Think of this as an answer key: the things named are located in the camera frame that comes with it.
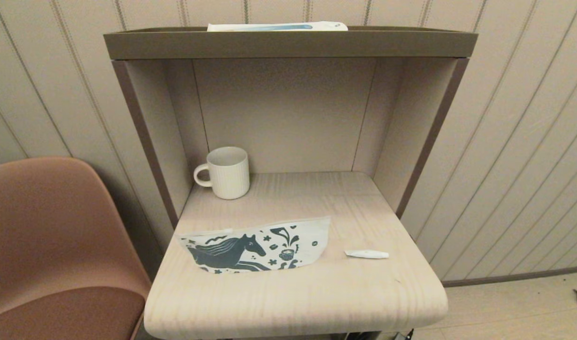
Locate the white horse-print zipper pouch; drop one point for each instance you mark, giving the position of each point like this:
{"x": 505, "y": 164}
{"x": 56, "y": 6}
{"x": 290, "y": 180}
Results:
{"x": 232, "y": 255}

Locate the white ribbed ceramic mug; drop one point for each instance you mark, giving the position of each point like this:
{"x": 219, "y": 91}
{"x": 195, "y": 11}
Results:
{"x": 229, "y": 174}

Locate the white blue toothpaste box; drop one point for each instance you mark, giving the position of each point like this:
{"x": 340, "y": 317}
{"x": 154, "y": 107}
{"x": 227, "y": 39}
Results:
{"x": 269, "y": 27}

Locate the beige wooden shelf table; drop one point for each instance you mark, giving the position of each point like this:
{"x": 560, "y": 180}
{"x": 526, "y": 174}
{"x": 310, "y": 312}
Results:
{"x": 288, "y": 302}

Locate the dark metal base part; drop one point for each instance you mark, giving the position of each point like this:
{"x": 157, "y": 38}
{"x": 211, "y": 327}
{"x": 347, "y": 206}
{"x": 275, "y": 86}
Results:
{"x": 405, "y": 336}

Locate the brown wall baseboard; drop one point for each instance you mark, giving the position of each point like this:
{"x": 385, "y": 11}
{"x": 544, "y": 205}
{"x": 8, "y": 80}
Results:
{"x": 515, "y": 275}

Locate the small white toothpaste tube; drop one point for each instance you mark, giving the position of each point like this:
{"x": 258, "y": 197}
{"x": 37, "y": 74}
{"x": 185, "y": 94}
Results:
{"x": 366, "y": 254}

